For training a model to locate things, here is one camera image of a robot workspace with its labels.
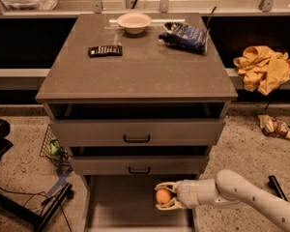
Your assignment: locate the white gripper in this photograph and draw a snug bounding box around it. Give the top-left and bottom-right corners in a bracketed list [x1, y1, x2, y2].
[155, 180, 200, 211]

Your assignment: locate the orange fruit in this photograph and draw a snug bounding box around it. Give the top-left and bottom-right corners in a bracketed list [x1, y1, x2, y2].
[156, 188, 171, 205]

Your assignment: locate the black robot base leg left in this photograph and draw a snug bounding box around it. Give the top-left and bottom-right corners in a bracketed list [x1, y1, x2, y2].
[0, 183, 73, 232]

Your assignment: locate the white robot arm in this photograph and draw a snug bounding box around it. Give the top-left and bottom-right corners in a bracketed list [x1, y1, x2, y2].
[155, 169, 290, 232]

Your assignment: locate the middle drawer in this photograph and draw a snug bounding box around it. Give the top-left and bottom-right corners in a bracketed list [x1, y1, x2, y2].
[70, 156, 209, 175]

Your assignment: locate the drawer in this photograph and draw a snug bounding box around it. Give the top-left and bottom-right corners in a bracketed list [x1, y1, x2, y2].
[83, 175, 199, 232]
[70, 156, 209, 175]
[50, 119, 225, 147]

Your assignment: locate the bottom drawer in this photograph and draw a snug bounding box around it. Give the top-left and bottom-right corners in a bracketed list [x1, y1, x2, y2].
[83, 175, 199, 232]

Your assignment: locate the top drawer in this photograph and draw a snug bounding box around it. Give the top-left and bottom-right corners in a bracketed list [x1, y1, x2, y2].
[50, 119, 225, 147]

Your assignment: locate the grey drawer cabinet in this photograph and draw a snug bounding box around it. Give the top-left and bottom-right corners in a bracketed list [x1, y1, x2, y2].
[37, 14, 237, 232]

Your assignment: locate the black bar on floor right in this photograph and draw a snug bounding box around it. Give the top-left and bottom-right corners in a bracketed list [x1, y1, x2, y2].
[268, 175, 287, 200]

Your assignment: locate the blue tape on floor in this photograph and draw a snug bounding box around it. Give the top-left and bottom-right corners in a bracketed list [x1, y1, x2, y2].
[46, 168, 72, 197]

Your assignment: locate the brown snack bag on floor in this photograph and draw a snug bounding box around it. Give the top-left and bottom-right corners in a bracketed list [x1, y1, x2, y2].
[258, 115, 290, 140]

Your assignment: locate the yellow crumpled cloth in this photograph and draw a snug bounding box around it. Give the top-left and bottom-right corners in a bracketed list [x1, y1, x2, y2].
[233, 45, 290, 96]

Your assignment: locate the black snack bar wrapper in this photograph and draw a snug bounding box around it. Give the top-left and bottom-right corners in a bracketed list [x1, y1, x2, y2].
[88, 45, 123, 58]

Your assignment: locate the blue chip bag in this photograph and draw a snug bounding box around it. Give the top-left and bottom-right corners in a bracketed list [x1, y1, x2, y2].
[159, 21, 208, 54]

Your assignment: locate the white paper bowl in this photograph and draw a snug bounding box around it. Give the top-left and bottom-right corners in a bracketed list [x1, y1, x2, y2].
[117, 13, 152, 35]

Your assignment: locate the black cable on floor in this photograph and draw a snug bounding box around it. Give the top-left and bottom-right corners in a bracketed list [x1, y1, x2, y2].
[0, 177, 73, 232]

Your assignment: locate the wire basket with green item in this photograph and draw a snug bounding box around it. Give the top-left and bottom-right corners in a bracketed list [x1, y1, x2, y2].
[40, 127, 71, 167]

